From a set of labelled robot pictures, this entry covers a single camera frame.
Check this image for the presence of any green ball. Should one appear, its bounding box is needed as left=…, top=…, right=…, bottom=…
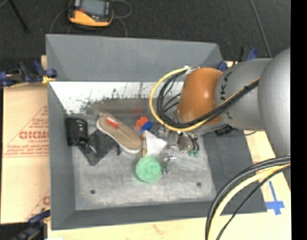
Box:
left=135, top=155, right=163, bottom=183

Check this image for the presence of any white paper cone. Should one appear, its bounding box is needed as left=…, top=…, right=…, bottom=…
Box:
left=143, top=130, right=168, bottom=157

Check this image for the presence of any red and blue toy block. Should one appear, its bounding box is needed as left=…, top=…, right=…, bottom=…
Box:
left=134, top=116, right=154, bottom=135

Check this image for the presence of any beige shoe with red mark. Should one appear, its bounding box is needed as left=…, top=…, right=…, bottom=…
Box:
left=96, top=112, right=144, bottom=155

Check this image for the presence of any black cloth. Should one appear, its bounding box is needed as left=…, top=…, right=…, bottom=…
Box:
left=80, top=129, right=122, bottom=167

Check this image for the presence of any black cup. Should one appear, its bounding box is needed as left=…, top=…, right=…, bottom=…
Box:
left=65, top=116, right=90, bottom=147

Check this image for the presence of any grey metal bin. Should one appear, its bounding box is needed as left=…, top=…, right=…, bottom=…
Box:
left=45, top=33, right=267, bottom=230

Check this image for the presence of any brown cardboard board red print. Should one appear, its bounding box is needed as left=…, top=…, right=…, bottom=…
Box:
left=0, top=80, right=52, bottom=225

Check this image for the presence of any black cylinder on white bracket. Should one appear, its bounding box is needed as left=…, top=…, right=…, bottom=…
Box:
left=214, top=124, right=235, bottom=137

